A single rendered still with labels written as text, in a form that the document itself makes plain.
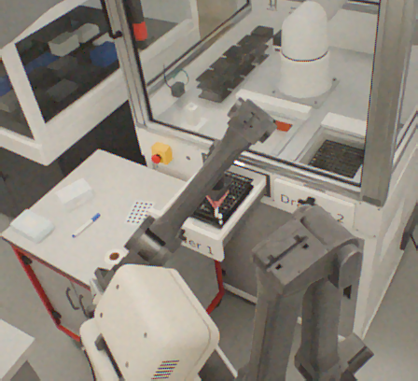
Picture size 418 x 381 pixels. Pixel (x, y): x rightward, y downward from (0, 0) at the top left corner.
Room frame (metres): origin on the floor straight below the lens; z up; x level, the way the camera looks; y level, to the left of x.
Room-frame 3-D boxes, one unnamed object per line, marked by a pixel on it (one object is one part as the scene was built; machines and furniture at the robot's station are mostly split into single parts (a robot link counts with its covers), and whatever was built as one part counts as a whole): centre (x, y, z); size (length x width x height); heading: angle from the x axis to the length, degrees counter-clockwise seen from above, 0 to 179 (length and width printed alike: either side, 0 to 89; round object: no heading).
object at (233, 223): (1.34, -0.02, 0.86); 0.40 x 0.26 x 0.06; 141
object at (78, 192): (1.55, 0.55, 0.79); 0.13 x 0.09 x 0.05; 122
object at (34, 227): (1.41, 0.71, 0.78); 0.15 x 0.10 x 0.04; 52
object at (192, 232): (1.17, 0.11, 0.87); 0.29 x 0.02 x 0.11; 51
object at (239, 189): (1.33, -0.01, 0.87); 0.22 x 0.18 x 0.06; 141
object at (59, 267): (1.44, 0.42, 0.38); 0.62 x 0.58 x 0.76; 51
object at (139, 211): (1.38, 0.28, 0.78); 0.12 x 0.08 x 0.04; 160
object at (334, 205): (1.23, -0.33, 0.87); 0.29 x 0.02 x 0.11; 51
